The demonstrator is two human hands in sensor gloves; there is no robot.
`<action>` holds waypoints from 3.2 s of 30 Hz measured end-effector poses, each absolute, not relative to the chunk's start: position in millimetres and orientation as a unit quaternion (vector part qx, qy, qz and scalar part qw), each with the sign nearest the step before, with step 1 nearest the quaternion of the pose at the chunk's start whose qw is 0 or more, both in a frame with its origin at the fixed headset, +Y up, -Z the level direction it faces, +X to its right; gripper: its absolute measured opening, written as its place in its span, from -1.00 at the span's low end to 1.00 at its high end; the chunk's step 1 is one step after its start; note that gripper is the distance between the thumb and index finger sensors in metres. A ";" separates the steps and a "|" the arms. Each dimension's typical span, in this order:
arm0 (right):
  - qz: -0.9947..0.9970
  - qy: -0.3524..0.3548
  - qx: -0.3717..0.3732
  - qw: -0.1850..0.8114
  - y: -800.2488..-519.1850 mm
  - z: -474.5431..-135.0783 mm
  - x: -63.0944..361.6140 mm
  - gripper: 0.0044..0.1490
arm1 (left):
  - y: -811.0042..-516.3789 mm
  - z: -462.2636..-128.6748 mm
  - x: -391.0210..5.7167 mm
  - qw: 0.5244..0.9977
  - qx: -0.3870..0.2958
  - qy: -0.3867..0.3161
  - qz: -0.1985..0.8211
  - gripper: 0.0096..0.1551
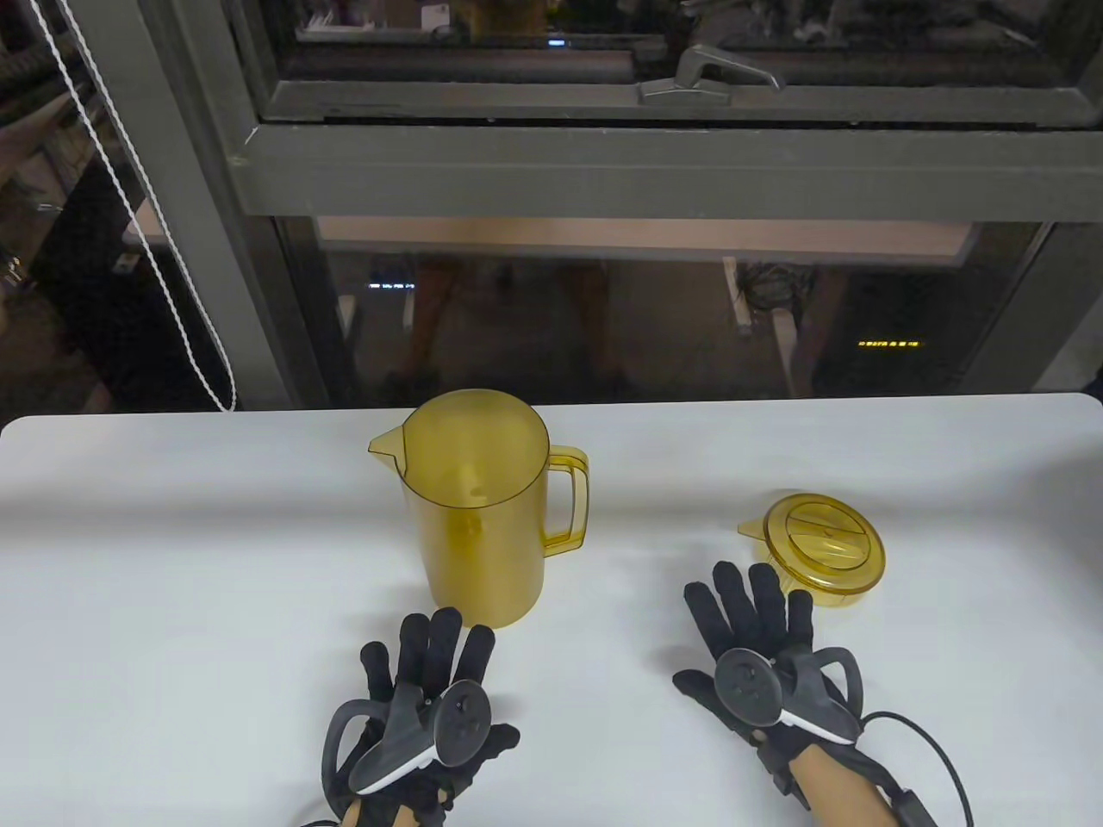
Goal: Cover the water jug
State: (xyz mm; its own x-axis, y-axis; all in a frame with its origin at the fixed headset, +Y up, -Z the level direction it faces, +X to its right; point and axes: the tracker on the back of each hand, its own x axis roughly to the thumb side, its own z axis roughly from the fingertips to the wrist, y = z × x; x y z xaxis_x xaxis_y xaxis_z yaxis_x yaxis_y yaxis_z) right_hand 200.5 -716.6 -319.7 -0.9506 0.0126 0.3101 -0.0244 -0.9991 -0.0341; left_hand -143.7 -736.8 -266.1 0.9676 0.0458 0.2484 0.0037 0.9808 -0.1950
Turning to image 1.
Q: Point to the person's left hand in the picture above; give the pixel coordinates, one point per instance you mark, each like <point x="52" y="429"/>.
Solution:
<point x="431" y="646"/>

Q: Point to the person's right hand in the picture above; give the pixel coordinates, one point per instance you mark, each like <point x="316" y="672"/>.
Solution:
<point x="758" y="612"/>

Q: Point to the yellow kettle lid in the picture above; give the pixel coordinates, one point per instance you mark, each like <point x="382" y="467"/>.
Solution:
<point x="819" y="534"/>

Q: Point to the yellow water kettle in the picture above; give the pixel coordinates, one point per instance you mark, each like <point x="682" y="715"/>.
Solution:
<point x="478" y="551"/>

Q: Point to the person's right forearm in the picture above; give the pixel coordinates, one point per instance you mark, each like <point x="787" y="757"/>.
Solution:
<point x="831" y="784"/>

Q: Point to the person's left forearm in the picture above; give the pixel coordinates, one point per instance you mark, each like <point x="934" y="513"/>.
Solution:
<point x="353" y="815"/>

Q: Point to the black left hand controller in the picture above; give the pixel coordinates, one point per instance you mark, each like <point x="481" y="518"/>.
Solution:
<point x="457" y="728"/>

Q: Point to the grey window frame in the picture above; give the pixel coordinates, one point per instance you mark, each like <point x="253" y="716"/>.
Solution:
<point x="603" y="172"/>

